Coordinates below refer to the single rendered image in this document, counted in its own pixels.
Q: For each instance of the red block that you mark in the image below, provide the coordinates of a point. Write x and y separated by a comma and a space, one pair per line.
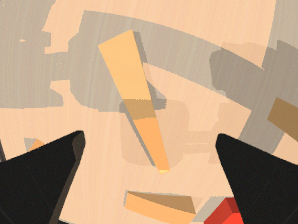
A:
226, 213

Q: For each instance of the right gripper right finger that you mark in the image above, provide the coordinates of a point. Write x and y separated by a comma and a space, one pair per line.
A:
265, 187

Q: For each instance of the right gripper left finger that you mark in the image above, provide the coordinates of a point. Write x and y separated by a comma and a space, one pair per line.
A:
35, 185

